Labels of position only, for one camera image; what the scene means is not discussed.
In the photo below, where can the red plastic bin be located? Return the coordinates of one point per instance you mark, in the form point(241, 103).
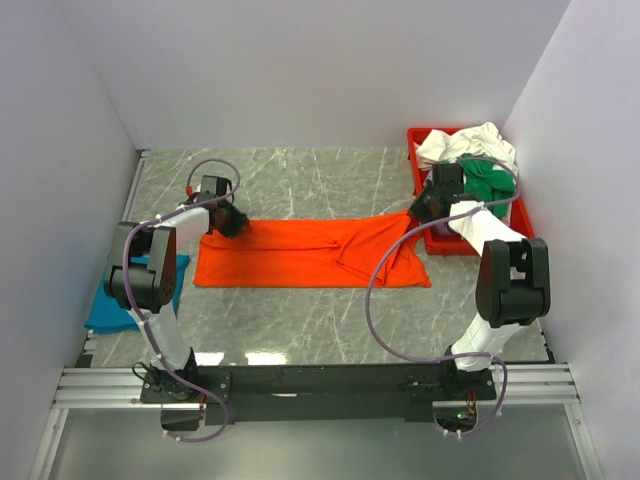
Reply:
point(455, 245)

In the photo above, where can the black base beam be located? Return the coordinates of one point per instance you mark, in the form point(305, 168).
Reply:
point(224, 395)

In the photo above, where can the aluminium rail frame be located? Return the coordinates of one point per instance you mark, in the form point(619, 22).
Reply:
point(99, 430)

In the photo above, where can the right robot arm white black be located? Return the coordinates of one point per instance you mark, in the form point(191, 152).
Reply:
point(513, 284)

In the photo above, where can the lilac t-shirt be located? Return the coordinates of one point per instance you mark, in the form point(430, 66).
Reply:
point(441, 229)

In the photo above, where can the white t-shirt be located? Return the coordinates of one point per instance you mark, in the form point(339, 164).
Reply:
point(483, 142)

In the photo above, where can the folded blue t-shirt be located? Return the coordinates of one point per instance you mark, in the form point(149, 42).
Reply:
point(107, 317)

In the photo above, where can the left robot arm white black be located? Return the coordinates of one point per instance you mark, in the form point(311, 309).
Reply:
point(142, 273)

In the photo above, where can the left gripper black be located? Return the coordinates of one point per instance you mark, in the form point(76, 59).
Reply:
point(239, 220)

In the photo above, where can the green t-shirt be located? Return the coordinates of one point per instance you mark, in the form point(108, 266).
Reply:
point(487, 181)

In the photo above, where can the orange t-shirt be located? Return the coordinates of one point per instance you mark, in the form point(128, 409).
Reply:
point(312, 253)

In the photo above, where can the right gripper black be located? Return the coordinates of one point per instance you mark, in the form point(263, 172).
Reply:
point(417, 211)

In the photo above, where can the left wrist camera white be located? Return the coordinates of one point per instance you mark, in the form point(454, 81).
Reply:
point(195, 190)

